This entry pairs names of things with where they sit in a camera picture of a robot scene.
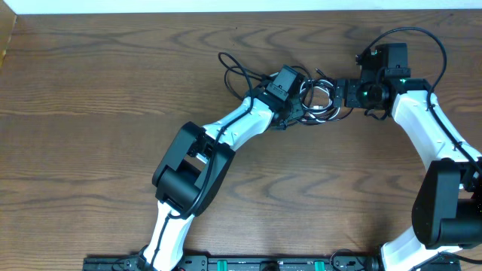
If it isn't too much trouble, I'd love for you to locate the white cable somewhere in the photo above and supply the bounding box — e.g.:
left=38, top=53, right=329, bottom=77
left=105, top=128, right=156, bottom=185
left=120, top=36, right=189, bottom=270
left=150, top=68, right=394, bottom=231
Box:
left=299, top=79, right=338, bottom=123

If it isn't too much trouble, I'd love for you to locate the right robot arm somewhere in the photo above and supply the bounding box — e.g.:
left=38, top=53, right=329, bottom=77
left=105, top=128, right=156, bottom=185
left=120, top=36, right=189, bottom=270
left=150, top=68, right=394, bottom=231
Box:
left=333, top=78, right=481, bottom=270

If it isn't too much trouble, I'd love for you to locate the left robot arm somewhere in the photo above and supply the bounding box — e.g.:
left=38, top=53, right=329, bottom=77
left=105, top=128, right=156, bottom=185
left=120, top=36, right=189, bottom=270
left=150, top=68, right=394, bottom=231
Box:
left=142, top=86, right=303, bottom=270

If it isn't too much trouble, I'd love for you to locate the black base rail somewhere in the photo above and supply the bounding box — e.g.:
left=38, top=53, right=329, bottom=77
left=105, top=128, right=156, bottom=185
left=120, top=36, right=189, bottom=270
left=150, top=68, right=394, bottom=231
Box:
left=82, top=254, right=384, bottom=271

